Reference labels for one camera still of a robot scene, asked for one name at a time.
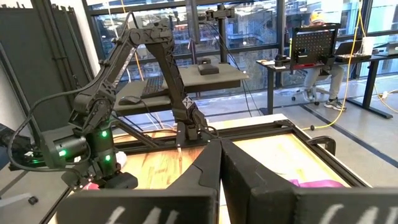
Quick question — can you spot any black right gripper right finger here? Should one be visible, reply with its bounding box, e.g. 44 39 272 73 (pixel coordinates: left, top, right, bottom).
220 138 398 224

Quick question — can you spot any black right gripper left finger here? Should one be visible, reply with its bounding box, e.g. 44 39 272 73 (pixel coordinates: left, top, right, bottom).
55 139 222 224

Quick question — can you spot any pink eraser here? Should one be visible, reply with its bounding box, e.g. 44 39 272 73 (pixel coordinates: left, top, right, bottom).
81 182 101 191

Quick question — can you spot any purple plastic pencil case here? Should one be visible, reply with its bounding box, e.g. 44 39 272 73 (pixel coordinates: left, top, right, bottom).
288 179 346 189

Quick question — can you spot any black computer mouse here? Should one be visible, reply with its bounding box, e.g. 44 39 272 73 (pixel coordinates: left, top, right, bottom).
118 95 142 106

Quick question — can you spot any black table clamp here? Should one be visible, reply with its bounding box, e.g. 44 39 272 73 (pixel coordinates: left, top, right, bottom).
307 135 337 156

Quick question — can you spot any black keyboard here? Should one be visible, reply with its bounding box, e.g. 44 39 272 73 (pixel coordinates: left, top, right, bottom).
140 75 170 99

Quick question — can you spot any white office chair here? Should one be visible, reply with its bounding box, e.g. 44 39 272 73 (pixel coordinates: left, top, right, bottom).
0 192 40 208

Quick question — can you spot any grey desk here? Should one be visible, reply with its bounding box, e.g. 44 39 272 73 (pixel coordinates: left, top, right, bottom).
112 62 250 116

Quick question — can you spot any small black box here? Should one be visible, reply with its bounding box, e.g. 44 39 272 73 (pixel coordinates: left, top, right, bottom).
197 57 220 76

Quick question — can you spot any small black desk device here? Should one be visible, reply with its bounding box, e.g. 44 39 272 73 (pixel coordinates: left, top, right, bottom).
273 54 290 68

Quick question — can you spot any person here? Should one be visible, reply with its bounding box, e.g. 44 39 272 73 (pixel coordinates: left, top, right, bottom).
302 8 348 112

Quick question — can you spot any black monitor stand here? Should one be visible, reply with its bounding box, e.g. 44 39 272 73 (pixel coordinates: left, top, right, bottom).
198 3 236 65

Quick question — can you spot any black office desk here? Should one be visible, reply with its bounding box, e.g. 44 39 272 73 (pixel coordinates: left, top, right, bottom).
256 51 398 119

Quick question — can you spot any black pegboard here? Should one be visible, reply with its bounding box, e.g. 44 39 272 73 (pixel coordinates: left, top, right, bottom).
289 23 342 71

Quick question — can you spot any grey laptop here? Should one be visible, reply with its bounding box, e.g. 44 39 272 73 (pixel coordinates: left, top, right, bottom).
334 39 373 62

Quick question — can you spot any white box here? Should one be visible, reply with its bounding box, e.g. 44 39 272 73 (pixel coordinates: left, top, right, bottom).
360 36 376 56

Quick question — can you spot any yellow extension cable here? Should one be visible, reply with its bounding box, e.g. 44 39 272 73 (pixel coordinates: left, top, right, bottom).
300 0 398 131

